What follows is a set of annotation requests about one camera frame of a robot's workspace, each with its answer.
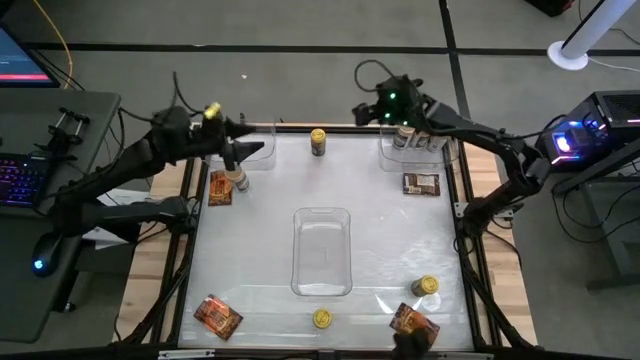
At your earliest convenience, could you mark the yellow cable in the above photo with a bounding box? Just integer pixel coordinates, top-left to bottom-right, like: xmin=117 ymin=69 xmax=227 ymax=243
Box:
xmin=31 ymin=0 xmax=75 ymax=90

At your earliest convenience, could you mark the backlit keyboard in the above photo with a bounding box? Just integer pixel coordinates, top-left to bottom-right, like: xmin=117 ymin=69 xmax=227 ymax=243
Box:
xmin=0 ymin=152 xmax=52 ymax=209

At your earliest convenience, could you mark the small clear plastic bin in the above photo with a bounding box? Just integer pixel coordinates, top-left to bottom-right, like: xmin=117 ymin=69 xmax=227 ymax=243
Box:
xmin=378 ymin=123 xmax=460 ymax=174
xmin=202 ymin=123 xmax=278 ymax=172

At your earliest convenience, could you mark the large clear plastic bin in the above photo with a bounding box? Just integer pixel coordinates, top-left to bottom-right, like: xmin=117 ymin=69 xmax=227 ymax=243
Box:
xmin=290 ymin=206 xmax=354 ymax=298

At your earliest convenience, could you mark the grey desk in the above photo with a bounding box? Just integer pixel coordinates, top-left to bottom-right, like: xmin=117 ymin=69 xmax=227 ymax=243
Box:
xmin=0 ymin=89 xmax=122 ymax=345

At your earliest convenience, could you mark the black side stand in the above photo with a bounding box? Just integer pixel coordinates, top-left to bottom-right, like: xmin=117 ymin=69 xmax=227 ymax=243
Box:
xmin=551 ymin=139 xmax=640 ymax=291

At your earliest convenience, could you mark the black computer mouse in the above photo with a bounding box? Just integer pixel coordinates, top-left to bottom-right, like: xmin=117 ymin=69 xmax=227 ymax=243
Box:
xmin=31 ymin=231 xmax=65 ymax=279

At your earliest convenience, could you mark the orange spice packet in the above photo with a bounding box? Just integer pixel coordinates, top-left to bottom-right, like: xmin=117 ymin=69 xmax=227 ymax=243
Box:
xmin=193 ymin=294 xmax=245 ymax=342
xmin=207 ymin=169 xmax=234 ymax=208
xmin=389 ymin=301 xmax=442 ymax=346

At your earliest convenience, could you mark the black box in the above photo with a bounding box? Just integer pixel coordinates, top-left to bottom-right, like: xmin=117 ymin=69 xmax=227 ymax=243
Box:
xmin=523 ymin=0 xmax=577 ymax=18

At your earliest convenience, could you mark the black aluminium table frame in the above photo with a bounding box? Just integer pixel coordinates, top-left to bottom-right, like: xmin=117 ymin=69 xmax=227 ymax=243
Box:
xmin=112 ymin=122 xmax=536 ymax=360

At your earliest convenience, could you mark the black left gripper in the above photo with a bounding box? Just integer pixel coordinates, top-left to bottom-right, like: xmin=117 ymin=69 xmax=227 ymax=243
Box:
xmin=192 ymin=115 xmax=265 ymax=171

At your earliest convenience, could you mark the black computer with coloured lights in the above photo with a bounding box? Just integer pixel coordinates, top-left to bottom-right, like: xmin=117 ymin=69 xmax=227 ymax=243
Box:
xmin=533 ymin=89 xmax=640 ymax=175

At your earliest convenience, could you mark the yellow-lid chili onion spice jar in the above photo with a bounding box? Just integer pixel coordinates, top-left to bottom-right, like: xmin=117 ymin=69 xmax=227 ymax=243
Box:
xmin=312 ymin=308 xmax=334 ymax=330
xmin=410 ymin=274 xmax=441 ymax=298
xmin=309 ymin=127 xmax=328 ymax=158

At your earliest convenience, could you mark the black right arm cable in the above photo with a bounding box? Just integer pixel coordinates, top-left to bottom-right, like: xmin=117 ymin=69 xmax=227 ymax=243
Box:
xmin=353 ymin=58 xmax=401 ymax=94

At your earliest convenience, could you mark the black clamp stand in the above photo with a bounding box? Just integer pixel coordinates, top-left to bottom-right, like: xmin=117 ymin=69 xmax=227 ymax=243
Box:
xmin=37 ymin=106 xmax=92 ymax=157

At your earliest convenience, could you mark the laptop screen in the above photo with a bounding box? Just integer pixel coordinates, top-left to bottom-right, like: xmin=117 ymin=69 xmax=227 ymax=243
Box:
xmin=0 ymin=23 xmax=61 ymax=89

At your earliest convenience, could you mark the white paper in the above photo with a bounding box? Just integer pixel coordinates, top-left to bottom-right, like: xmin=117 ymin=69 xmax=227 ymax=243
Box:
xmin=81 ymin=188 xmax=151 ymax=251

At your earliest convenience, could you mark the dark brown spice packet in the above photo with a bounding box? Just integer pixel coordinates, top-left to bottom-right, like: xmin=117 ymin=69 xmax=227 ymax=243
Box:
xmin=402 ymin=172 xmax=442 ymax=197

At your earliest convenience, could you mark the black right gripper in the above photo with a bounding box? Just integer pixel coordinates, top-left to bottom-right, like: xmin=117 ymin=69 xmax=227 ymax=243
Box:
xmin=352 ymin=74 xmax=431 ymax=129

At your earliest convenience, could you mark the white pole with round base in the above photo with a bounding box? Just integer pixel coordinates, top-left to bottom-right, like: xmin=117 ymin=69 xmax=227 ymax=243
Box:
xmin=546 ymin=0 xmax=637 ymax=72

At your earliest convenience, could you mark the tan-lid seasoning jar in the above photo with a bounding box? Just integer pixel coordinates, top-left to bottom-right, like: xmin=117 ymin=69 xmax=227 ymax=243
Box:
xmin=410 ymin=130 xmax=431 ymax=152
xmin=223 ymin=166 xmax=251 ymax=194
xmin=391 ymin=125 xmax=414 ymax=151
xmin=427 ymin=133 xmax=449 ymax=154

